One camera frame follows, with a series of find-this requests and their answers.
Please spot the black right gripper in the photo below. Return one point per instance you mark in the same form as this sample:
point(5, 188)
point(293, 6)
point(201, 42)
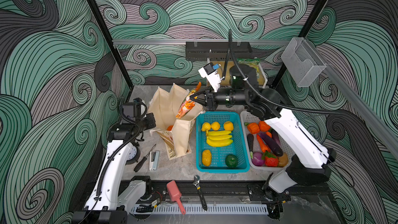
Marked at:
point(215, 98)

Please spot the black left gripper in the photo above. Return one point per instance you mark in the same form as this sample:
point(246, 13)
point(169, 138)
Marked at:
point(151, 124)

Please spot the orange Fox's candy bag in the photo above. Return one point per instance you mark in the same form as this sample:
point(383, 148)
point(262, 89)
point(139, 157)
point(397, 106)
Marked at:
point(188, 104)

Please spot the cream floral grocery bag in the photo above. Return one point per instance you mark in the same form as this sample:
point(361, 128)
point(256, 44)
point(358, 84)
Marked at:
point(165, 105)

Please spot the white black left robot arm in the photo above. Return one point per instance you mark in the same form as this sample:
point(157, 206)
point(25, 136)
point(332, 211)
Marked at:
point(106, 204)

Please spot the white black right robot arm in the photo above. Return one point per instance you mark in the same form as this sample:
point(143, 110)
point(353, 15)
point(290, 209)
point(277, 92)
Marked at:
point(311, 163)

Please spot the green Fox's candy bag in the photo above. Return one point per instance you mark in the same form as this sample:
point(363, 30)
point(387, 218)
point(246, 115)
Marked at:
point(254, 63)

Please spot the black alarm clock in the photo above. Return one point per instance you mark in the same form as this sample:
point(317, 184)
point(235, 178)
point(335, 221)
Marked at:
point(134, 155)

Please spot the small yellow lemon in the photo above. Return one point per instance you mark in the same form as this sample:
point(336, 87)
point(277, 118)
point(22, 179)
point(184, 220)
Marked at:
point(206, 127)

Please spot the white stapler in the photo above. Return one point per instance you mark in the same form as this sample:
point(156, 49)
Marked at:
point(154, 160)

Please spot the yellow orange round fruit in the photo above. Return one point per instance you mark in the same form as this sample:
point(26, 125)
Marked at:
point(228, 126)

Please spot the yellow banana bunch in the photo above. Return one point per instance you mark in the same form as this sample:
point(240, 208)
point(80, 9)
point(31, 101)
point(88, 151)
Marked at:
point(219, 138)

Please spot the white plastic basket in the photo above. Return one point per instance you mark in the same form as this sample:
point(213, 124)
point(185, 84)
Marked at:
point(247, 118)

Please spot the teal plastic basket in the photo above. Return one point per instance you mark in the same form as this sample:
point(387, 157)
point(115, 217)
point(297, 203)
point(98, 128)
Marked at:
point(219, 154)

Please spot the orange toy pumpkin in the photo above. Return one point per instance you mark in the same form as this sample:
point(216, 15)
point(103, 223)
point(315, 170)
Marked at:
point(253, 128)
point(263, 126)

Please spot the white wooden two-tier shelf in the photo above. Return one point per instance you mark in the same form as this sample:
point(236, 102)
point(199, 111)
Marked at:
point(230, 75)

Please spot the yellow toy potato fruit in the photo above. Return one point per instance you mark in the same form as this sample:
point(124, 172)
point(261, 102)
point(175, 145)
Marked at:
point(206, 158)

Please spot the green toy avocado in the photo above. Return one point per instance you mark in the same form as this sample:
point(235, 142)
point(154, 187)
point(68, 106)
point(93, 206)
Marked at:
point(231, 161)

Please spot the pink plastic scoop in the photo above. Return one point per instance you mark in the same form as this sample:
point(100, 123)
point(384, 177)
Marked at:
point(175, 195)

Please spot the orange toy carrot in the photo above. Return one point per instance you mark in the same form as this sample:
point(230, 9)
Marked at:
point(262, 144)

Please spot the black adjustable wrench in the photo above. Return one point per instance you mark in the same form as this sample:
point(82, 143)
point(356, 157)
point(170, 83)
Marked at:
point(196, 183)

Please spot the purple toy onion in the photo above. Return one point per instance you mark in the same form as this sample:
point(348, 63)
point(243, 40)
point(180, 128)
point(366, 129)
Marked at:
point(257, 159)

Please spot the purple toy eggplant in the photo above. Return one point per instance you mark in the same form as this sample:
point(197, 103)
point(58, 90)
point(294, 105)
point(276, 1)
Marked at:
point(272, 144)

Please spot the red toy strawberry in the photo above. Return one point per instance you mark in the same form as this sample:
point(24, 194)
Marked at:
point(270, 160)

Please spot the brown toy potato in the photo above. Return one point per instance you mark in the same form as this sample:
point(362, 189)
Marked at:
point(283, 160)

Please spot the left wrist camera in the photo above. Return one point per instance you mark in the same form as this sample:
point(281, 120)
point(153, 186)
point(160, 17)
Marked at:
point(133, 111)

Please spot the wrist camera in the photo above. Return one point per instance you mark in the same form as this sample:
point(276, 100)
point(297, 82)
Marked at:
point(209, 71)
point(133, 111)

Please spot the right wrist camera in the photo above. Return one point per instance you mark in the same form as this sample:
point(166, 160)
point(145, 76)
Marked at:
point(209, 71)

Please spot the black handled screwdriver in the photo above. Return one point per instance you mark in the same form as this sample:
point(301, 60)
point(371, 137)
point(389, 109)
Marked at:
point(141, 163)

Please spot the black wall shelf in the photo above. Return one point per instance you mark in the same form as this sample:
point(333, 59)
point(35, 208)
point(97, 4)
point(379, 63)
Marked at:
point(202, 50)

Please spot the clear plastic wall bin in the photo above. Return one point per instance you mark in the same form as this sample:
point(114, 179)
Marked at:
point(303, 61)

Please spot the white slotted cable duct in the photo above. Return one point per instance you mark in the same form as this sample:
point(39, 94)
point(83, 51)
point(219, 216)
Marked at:
point(213, 209)

